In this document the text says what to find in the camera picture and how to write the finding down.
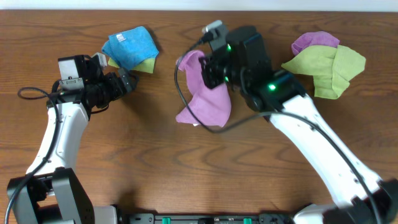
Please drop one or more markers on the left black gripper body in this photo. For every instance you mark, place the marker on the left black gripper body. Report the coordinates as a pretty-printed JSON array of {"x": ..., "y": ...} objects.
[{"x": 123, "y": 79}]

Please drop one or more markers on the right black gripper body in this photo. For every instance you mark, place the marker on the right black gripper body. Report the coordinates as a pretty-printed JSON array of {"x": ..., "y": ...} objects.
[{"x": 217, "y": 74}]

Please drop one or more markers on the purple microfiber cloth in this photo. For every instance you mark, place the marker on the purple microfiber cloth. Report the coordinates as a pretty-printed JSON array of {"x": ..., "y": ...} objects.
[{"x": 211, "y": 106}]

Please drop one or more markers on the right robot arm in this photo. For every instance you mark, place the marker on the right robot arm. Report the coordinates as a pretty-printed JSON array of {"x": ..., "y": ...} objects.
[{"x": 359, "y": 194}]

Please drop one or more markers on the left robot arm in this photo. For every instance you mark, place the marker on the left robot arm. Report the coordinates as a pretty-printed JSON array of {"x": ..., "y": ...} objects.
[{"x": 50, "y": 191}]

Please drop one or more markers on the green folded cloth under blue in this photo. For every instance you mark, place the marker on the green folded cloth under blue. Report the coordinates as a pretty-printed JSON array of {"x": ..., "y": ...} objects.
[{"x": 146, "y": 66}]

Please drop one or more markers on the green crumpled cloth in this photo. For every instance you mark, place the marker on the green crumpled cloth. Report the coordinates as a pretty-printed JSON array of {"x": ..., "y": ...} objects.
[{"x": 332, "y": 68}]

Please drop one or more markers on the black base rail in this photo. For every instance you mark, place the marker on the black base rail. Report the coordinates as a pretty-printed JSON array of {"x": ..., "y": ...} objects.
[{"x": 150, "y": 218}]

